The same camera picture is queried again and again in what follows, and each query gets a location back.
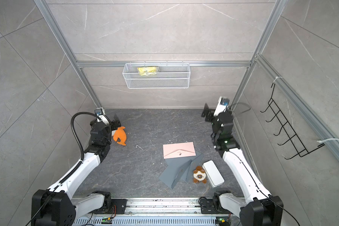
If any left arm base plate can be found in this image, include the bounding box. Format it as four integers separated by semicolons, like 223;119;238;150
100;199;128;215

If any pink envelope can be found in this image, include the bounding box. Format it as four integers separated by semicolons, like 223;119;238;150
163;142;196;159

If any yellow packet in basket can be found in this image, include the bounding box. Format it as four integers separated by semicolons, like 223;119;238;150
137;66;160;76

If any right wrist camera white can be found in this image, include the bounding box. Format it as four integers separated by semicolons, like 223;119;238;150
214;97;230;116

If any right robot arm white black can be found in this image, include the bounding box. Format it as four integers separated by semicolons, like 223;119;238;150
202;105;283;226

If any black wire hook rack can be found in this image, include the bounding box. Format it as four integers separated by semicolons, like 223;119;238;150
261;83;325;160

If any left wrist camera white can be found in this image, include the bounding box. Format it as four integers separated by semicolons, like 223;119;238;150
94;107;108;125

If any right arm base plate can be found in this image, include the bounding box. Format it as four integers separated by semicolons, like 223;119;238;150
198;197;221;214

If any orange shark plush toy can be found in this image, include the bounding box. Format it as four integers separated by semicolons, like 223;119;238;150
113;126;127;146

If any white rectangular box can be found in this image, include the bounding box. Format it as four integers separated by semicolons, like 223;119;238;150
202;160;225;187

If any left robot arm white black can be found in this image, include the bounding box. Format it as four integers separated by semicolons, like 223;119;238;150
28;108;121;226

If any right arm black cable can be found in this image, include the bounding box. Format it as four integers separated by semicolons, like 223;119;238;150
228;101;300;226

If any brown white bear plush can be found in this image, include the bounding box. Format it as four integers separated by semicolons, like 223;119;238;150
193;166;207;184

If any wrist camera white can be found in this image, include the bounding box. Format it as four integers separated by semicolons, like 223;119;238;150
214;97;230;116
94;107;108;125

